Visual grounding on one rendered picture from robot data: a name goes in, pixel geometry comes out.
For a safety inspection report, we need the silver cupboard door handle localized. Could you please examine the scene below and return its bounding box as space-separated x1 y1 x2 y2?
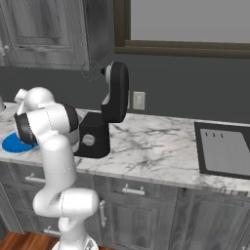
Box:
99 198 107 229

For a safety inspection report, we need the dark framed window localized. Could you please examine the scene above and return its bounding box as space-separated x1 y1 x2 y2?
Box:
112 0 250 60

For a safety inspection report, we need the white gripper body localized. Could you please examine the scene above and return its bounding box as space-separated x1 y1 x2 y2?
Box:
14 88 29 104

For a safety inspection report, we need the silver mixer knob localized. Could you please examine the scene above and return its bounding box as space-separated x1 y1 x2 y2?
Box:
81 133 97 147

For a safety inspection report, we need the grey sink basin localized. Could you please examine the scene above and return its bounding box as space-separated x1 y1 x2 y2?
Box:
193 120 250 181

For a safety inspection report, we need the silver wall cupboard handle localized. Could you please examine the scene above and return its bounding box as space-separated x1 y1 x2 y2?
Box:
0 44 11 57

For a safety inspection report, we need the blue round plate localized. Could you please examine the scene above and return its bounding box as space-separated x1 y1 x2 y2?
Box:
1 131 40 153

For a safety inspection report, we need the silver drawer handle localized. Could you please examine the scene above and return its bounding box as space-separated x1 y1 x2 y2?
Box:
121 183 146 197
24 172 47 185
42 226 62 236

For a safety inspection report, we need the grey drawer front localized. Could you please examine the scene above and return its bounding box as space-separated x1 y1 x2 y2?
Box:
105 176 179 200
6 161 96 196
9 191 99 242

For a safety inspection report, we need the white wall outlet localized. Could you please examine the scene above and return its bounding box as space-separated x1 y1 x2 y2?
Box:
132 91 146 111

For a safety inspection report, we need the black stand mixer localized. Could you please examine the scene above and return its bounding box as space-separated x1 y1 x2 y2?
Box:
77 60 131 160

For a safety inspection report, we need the grey wall cupboard door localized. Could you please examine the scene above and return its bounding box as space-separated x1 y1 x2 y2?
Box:
0 0 91 71

